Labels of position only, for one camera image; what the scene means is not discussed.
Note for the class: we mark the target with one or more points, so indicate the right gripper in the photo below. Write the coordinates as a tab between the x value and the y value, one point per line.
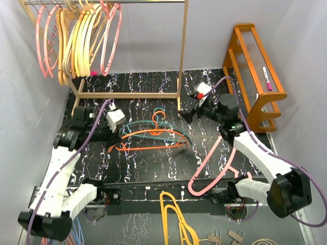
188	115

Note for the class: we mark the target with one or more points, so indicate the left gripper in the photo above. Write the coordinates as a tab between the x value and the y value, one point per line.
113	127

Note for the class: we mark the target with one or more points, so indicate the beige plastic hanger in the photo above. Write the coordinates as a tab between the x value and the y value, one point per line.
69	54

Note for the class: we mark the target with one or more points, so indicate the orange plastic curved hanger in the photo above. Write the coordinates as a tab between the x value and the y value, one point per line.
76	51

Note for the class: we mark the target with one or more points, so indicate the pink curved wire hanger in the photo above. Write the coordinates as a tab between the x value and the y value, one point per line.
50	38

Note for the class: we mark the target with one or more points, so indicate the wooden hanger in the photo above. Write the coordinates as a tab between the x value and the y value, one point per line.
67	18
63	80

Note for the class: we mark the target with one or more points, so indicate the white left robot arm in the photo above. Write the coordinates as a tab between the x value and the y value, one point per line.
53	210

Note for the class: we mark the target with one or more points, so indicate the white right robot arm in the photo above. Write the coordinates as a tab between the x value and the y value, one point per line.
287	188

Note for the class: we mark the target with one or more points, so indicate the orange wooden shelf rack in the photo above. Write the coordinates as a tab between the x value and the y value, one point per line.
246	55

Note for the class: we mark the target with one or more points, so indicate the yellow plastic hanger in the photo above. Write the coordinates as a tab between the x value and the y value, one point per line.
174	224

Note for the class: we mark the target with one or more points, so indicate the pink white marker pen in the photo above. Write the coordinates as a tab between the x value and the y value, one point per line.
269	87

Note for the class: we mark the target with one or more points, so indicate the beige clip left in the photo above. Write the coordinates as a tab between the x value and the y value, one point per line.
216	237

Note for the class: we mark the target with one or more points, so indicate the beige clip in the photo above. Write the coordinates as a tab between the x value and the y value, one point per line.
237	238
216	237

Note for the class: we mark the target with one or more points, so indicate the beige clip right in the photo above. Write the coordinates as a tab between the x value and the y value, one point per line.
237	238

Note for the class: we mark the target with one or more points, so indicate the cream hanger bottom edge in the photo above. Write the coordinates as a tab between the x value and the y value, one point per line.
264	241

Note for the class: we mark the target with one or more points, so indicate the wooden garment rack frame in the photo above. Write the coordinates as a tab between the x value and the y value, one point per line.
79	94

